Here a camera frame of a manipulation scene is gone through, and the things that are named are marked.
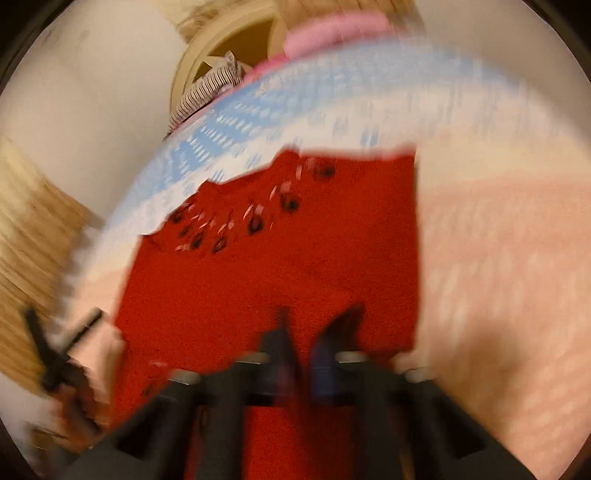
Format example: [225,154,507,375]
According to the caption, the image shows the blue pink dotted bedsheet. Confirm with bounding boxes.
[68,38,590,479]

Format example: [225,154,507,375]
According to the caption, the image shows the pink pillow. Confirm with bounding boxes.
[283,11,396,59]

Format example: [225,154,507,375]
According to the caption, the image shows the grey striped pillow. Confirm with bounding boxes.
[167,51,245,135]

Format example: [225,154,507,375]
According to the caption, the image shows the red knitted sweater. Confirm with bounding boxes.
[112,150,419,479]

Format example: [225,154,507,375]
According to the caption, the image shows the beige patterned window curtain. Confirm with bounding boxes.
[152,0,417,41]

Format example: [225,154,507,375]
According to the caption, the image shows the beige side curtain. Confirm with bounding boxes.
[1,137,91,394]

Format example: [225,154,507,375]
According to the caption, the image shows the cream wooden headboard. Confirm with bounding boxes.
[169,1,287,108]

